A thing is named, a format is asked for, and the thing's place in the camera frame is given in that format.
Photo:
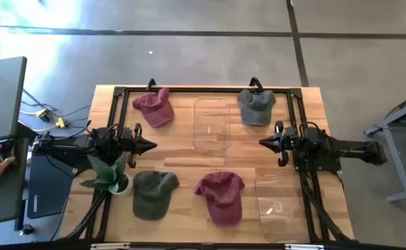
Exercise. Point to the clear plastic bin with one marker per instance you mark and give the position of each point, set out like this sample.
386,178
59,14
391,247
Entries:
203,139
279,225

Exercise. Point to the black mounting bar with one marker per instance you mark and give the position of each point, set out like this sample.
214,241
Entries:
189,247

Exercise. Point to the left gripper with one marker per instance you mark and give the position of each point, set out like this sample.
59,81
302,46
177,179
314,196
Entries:
131,140

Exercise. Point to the dark green baseball cap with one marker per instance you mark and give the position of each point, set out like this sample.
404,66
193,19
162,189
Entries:
152,196

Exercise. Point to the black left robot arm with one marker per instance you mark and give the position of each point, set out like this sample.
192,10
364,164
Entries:
67,147

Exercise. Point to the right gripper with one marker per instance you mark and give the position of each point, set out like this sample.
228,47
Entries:
288,142

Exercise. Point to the black aluminium table frame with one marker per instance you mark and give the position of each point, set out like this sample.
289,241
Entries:
189,90

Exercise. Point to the white plant pot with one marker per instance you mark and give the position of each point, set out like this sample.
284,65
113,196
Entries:
129,189

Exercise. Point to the black curved hook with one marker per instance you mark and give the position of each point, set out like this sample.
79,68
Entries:
257,82
151,83

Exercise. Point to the black round knob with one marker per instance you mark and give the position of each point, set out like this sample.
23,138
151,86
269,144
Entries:
26,229

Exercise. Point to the black laptop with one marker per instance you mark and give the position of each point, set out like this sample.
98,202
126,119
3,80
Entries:
46,187

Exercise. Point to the maroon baseball cap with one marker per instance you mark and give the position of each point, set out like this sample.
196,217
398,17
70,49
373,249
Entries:
154,109
220,198

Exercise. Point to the green leafy plant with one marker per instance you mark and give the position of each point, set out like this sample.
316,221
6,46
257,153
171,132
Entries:
105,172

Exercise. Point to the grey baseball cap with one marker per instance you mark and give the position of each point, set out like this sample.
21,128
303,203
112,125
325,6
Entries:
257,109

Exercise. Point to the silver bracket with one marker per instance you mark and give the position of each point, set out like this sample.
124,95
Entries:
109,246
304,247

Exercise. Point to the grey metal table frame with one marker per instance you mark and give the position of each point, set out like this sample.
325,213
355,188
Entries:
397,159

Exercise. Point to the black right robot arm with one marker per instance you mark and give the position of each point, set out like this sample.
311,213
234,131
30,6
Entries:
349,149

